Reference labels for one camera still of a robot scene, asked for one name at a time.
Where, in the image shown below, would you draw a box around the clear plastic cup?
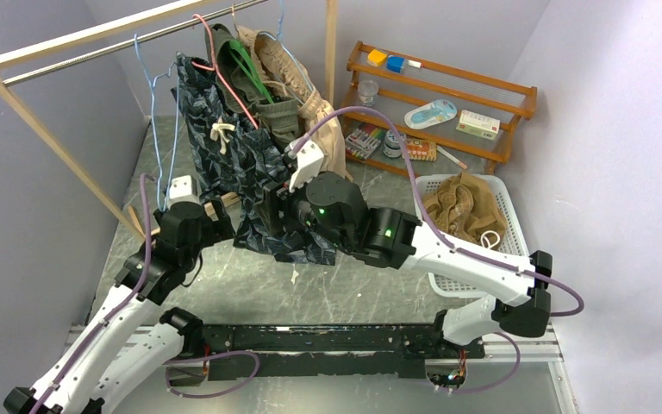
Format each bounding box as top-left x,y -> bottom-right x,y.
357,79 -> 379,107

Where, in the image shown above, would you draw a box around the dark leaf-print shorts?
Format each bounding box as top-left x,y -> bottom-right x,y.
172,53 -> 336,266

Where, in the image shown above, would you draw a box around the olive green shorts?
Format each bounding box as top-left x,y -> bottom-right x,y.
205,24 -> 301,148

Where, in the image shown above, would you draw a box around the green hanger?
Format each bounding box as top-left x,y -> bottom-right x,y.
228,39 -> 274,104

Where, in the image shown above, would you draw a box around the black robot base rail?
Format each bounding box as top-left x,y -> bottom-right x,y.
177,323 -> 484,380

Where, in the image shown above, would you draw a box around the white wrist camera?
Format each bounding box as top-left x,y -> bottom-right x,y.
285,139 -> 324,192
165,175 -> 200,208

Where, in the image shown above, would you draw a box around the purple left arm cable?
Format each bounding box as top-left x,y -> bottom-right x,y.
25,172 -> 161,414

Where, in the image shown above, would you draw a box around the orange snack packet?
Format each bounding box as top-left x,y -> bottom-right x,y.
406,139 -> 437,162

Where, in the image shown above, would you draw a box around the pink wire hanger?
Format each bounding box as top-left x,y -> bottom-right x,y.
192,13 -> 259,130

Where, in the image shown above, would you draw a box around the blue hanger at right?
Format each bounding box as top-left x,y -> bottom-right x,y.
258,0 -> 316,96

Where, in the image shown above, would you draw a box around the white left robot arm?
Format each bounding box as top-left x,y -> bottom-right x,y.
3,198 -> 235,413

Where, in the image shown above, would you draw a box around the beige shorts with white stripe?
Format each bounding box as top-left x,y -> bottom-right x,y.
237,26 -> 347,177

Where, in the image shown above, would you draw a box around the blue block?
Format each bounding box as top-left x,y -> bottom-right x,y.
385,55 -> 407,73

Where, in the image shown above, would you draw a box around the marker pen set pack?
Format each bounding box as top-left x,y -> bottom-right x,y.
345,122 -> 386,160

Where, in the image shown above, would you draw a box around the tan brown shorts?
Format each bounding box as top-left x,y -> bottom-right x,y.
422,172 -> 508,250

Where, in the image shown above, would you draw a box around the white pen with red tip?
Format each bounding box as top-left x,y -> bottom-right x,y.
437,146 -> 468,170

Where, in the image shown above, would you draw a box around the white plastic basket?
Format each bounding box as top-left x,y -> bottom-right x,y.
403,175 -> 534,305

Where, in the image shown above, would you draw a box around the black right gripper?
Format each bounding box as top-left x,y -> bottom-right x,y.
253,165 -> 352,251

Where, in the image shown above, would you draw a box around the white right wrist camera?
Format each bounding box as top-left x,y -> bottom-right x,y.
285,139 -> 324,192

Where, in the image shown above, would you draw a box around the yellow block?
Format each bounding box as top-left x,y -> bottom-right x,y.
366,48 -> 388,67

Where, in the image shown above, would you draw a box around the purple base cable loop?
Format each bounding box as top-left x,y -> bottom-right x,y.
164,349 -> 261,400

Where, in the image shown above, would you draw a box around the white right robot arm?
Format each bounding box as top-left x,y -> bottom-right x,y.
256,172 -> 551,357

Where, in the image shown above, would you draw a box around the orange wooden shelf rack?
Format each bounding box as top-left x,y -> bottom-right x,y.
341,41 -> 538,174

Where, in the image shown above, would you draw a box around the wooden clothes rack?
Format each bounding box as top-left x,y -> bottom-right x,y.
0,1 -> 338,239

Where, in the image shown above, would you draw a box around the white green box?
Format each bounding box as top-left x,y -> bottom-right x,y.
456,110 -> 501,141

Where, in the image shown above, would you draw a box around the light blue wire hanger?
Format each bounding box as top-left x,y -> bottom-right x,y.
133,33 -> 180,211

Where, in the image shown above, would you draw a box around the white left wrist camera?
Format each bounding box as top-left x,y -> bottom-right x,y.
165,175 -> 200,208

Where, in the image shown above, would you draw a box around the metal hanging rod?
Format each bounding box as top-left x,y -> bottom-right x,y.
1,0 -> 269,87

